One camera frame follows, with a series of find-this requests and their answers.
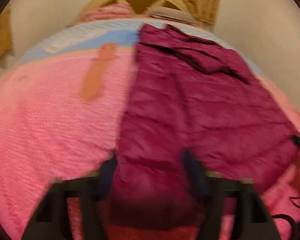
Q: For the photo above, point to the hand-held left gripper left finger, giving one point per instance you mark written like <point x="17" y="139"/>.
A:
<point x="107" y="177"/>

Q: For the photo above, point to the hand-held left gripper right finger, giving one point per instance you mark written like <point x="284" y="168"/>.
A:
<point x="196" y="177"/>

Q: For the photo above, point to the magenta puffer jacket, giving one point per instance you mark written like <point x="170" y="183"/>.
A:
<point x="190" y="105"/>

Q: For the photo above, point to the pink and blue printed blanket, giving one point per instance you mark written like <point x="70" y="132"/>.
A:
<point x="40" y="130"/>

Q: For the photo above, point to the folded pink floral quilt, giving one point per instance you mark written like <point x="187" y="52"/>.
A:
<point x="110" y="12"/>

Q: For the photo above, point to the striped pillow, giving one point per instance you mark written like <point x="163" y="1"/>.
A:
<point x="170" y="13"/>

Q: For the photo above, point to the beige floral curtain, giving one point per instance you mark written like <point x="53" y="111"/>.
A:
<point x="202" y="2"/>
<point x="0" y="37"/>

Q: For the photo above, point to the cream arched bed headboard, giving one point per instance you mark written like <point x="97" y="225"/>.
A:
<point x="140" y="1"/>

